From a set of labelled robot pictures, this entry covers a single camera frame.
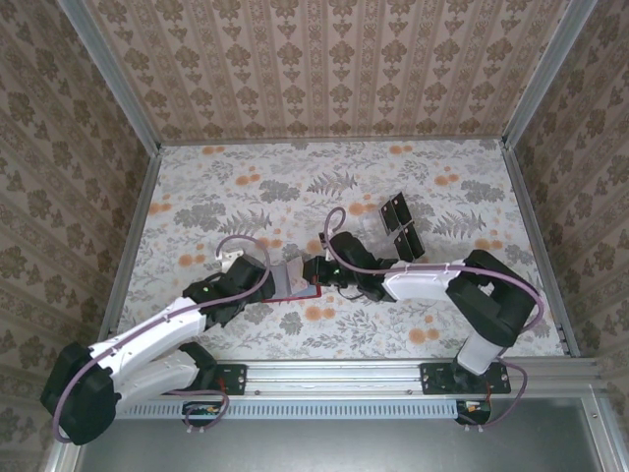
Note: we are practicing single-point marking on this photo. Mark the red leather card holder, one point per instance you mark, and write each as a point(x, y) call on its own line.
point(280, 280)

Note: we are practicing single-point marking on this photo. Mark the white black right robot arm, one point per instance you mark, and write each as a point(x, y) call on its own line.
point(417, 287)

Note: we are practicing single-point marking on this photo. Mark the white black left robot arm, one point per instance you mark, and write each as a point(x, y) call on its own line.
point(147, 344)

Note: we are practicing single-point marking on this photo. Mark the light blue card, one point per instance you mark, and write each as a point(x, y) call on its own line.
point(307, 292)

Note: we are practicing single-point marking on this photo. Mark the floral white tablecloth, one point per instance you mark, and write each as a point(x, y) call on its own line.
point(344, 334)

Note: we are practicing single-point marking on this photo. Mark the black rectangular block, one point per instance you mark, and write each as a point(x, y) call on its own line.
point(401, 210)
point(405, 247)
point(415, 240)

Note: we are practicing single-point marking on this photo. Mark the wide aluminium mounting beam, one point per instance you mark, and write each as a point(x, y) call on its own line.
point(334, 376)

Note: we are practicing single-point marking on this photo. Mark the small black connector board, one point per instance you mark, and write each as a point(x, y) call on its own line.
point(201, 409)
point(474, 408)

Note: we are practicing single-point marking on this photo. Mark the grey metal panel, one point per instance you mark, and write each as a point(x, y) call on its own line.
point(344, 447)

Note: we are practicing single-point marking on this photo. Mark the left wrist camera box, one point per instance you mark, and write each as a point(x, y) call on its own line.
point(230, 258)

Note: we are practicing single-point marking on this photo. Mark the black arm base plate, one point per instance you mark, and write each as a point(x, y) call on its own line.
point(231, 378)
point(437, 378)

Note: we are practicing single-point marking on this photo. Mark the aluminium side rail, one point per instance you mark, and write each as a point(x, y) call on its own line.
point(538, 246)
point(142, 196)

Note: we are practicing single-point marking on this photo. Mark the thin aluminium table rail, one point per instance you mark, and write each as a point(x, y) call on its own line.
point(344, 141)

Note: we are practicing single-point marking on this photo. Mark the short aluminium frame post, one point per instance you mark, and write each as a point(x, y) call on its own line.
point(594, 437)
point(61, 459)

